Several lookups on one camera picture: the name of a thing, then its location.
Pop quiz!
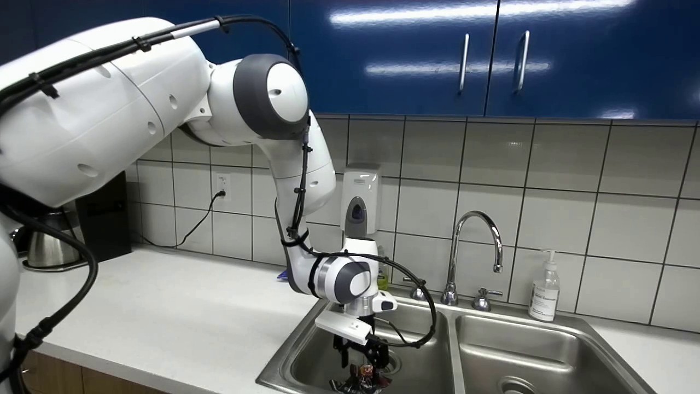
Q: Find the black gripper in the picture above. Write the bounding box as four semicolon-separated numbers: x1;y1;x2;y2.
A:
330;332;392;382

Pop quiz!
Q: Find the stainless steel double sink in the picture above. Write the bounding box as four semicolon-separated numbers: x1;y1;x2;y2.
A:
256;294;658;394

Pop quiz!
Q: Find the chrome faucet knob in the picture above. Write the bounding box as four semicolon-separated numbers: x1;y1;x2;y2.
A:
407;278;431;302
470;286;494;314

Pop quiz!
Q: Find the green dish soap bottle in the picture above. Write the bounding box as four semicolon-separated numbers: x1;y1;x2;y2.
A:
377;248;396;292

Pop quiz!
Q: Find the chrome gooseneck faucet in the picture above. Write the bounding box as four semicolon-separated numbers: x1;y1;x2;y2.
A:
440;210;508;307

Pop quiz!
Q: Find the clear pump soap bottle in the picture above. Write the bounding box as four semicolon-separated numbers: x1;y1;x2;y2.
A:
528;249;562;324

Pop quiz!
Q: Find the black countertop appliance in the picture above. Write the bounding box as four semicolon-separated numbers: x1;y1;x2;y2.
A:
75;171;133;262

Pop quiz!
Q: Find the wooden base cabinet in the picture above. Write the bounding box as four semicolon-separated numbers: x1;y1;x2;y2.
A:
20;349;170;394

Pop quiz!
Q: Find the steel kettle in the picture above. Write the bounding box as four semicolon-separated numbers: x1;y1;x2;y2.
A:
23;206;84;271

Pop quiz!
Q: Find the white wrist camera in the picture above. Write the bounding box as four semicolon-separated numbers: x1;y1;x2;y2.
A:
312;308;377;345

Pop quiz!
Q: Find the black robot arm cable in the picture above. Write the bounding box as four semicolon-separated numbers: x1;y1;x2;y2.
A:
0;13;440;351

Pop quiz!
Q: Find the white wall soap dispenser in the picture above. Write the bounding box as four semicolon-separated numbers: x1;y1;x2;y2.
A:
340;169;382;241

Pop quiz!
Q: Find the thin black power cord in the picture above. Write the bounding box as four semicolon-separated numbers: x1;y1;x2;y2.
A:
174;190;228;249

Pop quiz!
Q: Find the white wall outlet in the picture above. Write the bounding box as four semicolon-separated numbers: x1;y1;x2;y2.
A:
209;171;231;204

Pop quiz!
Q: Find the thick black robot hose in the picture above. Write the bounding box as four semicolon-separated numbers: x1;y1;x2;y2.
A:
0;204;100;394

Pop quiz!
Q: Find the silver cabinet handle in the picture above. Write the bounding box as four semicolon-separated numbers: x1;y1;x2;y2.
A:
515;28;533;94
458;31;472;96

